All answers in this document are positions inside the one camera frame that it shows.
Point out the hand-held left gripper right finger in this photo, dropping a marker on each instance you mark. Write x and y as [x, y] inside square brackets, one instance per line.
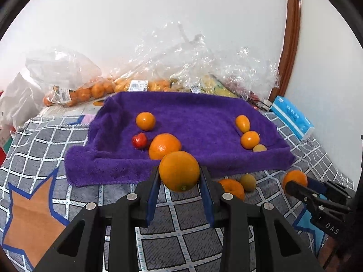
[207, 201]

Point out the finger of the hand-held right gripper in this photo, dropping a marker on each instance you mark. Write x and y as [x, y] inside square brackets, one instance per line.
[314, 201]
[326, 188]

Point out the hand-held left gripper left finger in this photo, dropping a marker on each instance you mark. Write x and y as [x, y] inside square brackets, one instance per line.
[153, 201]

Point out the small red fruit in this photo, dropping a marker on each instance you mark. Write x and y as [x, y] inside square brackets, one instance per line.
[139, 140]

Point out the small yellow-green fruit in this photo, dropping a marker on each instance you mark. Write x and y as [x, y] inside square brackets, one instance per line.
[247, 182]
[259, 148]

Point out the small orange mandarin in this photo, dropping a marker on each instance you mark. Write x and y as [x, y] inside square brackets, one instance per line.
[250, 139]

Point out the purple towel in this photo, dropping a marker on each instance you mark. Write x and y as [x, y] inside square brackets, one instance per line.
[192, 119]

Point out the blue tissue pack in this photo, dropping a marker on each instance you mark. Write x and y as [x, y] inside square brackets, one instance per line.
[292, 119]

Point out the small round mandarin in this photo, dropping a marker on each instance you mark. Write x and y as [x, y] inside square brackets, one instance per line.
[145, 121]

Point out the oval orange kumquat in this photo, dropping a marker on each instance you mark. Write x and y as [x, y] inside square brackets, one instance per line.
[242, 123]

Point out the yellow printed package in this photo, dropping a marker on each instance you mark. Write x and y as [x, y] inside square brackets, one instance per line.
[215, 86]

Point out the labelled bag of oranges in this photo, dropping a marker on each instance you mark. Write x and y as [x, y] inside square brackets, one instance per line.
[144, 85]

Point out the grey checkered star blanket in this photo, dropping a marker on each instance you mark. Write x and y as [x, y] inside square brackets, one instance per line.
[37, 161]

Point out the crumpled clear plastic wrap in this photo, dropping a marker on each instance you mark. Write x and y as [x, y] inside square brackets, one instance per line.
[204, 59]

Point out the clear bag of mandarins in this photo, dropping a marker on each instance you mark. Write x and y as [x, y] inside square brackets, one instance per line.
[68, 76]

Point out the white plastic bag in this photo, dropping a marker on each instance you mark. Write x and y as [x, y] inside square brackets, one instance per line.
[14, 102]

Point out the brown wooden door frame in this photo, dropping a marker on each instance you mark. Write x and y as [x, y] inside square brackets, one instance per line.
[290, 34]

